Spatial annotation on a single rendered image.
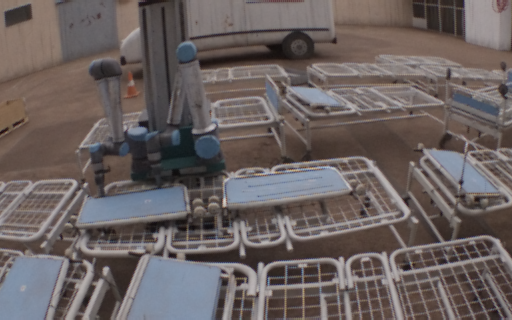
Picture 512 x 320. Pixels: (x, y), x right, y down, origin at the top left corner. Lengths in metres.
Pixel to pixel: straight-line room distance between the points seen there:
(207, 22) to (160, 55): 6.49
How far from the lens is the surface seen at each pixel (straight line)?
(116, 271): 2.79
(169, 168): 2.68
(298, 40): 9.65
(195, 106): 2.37
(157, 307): 1.59
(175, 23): 2.68
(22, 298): 1.92
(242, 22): 9.28
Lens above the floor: 1.67
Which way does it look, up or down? 25 degrees down
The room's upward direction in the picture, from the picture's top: 5 degrees counter-clockwise
